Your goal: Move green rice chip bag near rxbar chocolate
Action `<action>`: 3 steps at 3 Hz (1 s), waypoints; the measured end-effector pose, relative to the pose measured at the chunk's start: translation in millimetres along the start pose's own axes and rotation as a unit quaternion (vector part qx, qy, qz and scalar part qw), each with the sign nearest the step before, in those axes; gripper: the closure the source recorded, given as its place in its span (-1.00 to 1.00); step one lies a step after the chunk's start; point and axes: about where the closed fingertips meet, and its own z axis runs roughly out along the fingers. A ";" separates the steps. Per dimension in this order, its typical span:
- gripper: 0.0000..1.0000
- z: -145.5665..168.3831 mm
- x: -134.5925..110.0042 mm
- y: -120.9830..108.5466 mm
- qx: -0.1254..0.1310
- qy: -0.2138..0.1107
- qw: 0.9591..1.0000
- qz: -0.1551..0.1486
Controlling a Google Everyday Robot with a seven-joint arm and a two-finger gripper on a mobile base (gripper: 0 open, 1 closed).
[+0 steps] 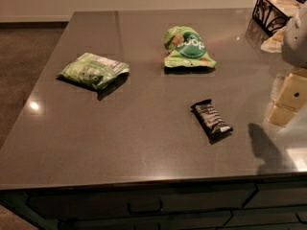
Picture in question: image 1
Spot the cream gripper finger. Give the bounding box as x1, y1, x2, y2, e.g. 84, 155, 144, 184
268, 105, 295, 127
276, 73, 307, 111

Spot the black wire basket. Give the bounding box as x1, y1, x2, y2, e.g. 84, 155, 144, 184
252, 0, 303, 36

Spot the black drawer handle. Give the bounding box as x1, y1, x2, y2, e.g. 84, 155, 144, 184
128, 200, 163, 215

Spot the right dark drawer front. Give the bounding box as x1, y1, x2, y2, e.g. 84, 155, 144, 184
246, 181, 307, 209

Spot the green rice chip bag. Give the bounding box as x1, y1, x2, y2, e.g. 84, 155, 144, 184
164, 26, 216, 68

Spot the black rxbar chocolate bar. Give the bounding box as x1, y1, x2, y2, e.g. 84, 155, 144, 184
191, 99, 233, 139

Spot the dark cabinet drawer front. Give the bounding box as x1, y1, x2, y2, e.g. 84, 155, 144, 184
28, 183, 256, 214

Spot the light green snack bag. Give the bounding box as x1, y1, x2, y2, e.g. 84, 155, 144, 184
57, 53, 130, 90

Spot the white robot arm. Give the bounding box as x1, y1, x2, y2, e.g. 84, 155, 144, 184
262, 4, 307, 127

